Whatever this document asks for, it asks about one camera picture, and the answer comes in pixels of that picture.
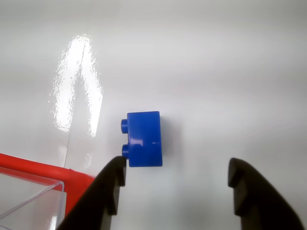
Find red tape frame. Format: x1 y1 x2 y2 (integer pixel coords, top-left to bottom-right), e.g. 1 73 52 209
0 153 97 216

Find blue lego brick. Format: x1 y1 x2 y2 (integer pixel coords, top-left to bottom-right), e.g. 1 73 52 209
120 111 164 168

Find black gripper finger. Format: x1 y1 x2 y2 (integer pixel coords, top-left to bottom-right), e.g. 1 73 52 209
56 155 127 230
227 157 307 230

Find transparent plastic box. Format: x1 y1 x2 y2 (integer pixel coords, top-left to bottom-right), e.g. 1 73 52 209
0 166 66 230

